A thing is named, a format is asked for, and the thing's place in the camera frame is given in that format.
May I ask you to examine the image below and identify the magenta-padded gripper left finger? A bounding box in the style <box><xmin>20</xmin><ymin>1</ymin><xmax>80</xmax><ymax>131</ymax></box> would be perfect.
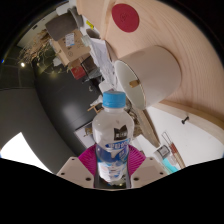
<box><xmin>55</xmin><ymin>143</ymin><xmax>99</xmax><ymax>190</ymax></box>

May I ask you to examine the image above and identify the white blue-capped drink bottle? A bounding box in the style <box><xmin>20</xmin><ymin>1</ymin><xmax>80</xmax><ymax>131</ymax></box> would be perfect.
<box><xmin>91</xmin><ymin>90</ymin><xmax>135</xmax><ymax>184</ymax></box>

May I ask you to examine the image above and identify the small white bowl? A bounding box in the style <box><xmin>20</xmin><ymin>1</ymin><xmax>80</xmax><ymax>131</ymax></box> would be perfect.
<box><xmin>80</xmin><ymin>34</ymin><xmax>93</xmax><ymax>48</ymax></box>

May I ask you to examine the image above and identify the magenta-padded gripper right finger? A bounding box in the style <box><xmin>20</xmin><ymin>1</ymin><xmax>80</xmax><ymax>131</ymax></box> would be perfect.
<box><xmin>125</xmin><ymin>144</ymin><xmax>169</xmax><ymax>190</ymax></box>

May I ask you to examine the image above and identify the flat round red coaster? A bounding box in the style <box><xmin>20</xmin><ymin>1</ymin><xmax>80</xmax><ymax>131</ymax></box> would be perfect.
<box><xmin>111</xmin><ymin>3</ymin><xmax>141</xmax><ymax>34</ymax></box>

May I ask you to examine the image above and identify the spread newspaper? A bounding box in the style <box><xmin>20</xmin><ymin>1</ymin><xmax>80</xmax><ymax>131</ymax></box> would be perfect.
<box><xmin>88</xmin><ymin>37</ymin><xmax>118</xmax><ymax>88</ymax></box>

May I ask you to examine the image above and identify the grey round plant saucer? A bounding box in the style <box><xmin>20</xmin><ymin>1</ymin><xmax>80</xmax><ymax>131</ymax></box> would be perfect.
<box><xmin>68</xmin><ymin>6</ymin><xmax>84</xmax><ymax>29</ymax></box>

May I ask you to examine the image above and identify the large white ceiling light panel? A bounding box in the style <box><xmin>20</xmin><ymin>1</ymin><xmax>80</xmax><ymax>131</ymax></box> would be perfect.
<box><xmin>0</xmin><ymin>131</ymin><xmax>54</xmax><ymax>174</ymax></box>

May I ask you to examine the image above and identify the small paint jar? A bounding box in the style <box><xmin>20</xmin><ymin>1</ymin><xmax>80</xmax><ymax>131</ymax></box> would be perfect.
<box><xmin>156</xmin><ymin>144</ymin><xmax>172</xmax><ymax>159</ymax></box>

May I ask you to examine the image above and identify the red box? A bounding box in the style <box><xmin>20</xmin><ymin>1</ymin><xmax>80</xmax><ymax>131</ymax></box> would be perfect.
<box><xmin>70</xmin><ymin>64</ymin><xmax>86</xmax><ymax>81</ymax></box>

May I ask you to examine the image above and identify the wooden paintbrush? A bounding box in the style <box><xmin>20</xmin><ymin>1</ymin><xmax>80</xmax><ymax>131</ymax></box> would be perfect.
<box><xmin>161</xmin><ymin>131</ymin><xmax>187</xmax><ymax>169</ymax></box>

